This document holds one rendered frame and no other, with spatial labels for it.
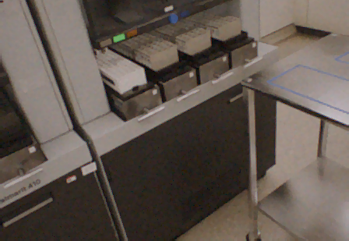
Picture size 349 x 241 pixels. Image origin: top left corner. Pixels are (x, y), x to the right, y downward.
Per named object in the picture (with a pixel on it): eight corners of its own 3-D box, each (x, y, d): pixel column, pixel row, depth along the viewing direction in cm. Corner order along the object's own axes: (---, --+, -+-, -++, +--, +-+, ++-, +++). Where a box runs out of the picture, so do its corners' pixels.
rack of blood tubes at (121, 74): (85, 71, 131) (80, 56, 128) (108, 62, 135) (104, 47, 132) (121, 97, 109) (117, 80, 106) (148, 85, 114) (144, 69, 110)
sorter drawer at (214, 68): (114, 43, 173) (109, 25, 168) (137, 34, 179) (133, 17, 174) (209, 89, 120) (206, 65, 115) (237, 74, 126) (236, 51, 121)
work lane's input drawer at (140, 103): (55, 64, 159) (49, 46, 155) (83, 54, 165) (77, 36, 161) (134, 127, 106) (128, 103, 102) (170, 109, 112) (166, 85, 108)
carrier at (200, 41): (208, 44, 131) (206, 30, 128) (211, 46, 129) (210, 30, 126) (184, 55, 126) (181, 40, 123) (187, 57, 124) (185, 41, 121)
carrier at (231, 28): (237, 32, 137) (237, 17, 134) (241, 33, 136) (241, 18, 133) (215, 41, 132) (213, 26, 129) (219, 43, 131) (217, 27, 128)
